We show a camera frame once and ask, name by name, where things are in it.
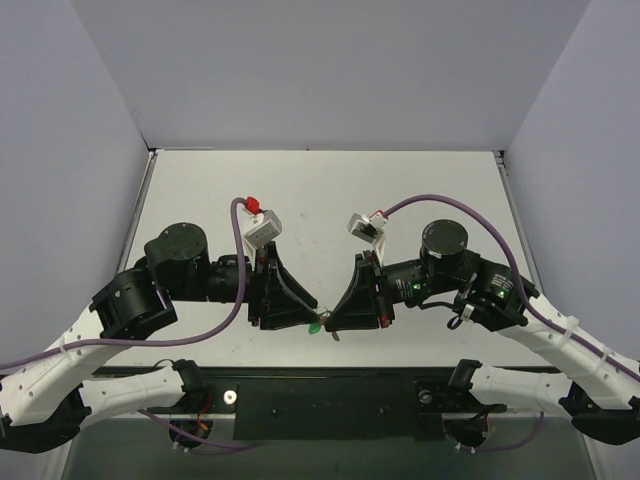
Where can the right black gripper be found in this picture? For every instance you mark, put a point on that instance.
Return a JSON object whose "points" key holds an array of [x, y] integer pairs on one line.
{"points": [[378, 291]]}

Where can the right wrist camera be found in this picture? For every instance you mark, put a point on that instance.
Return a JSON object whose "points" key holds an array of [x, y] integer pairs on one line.
{"points": [[371, 229]]}

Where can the green key tag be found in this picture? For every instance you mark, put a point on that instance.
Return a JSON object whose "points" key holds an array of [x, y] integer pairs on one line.
{"points": [[314, 328]]}

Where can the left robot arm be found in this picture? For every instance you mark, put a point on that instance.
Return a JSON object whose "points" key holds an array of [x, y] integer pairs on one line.
{"points": [[46, 403]]}

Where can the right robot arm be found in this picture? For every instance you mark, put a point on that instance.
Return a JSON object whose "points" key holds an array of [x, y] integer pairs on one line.
{"points": [[593, 387]]}

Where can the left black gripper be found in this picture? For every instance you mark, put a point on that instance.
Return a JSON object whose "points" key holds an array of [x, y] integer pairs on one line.
{"points": [[255, 293]]}

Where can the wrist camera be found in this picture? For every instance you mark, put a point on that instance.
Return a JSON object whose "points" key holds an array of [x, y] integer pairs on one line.
{"points": [[371, 229], [260, 229]]}

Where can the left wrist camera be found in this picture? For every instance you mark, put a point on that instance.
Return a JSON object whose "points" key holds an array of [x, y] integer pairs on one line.
{"points": [[260, 229]]}

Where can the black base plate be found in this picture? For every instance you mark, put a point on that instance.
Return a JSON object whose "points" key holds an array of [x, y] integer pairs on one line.
{"points": [[332, 403]]}

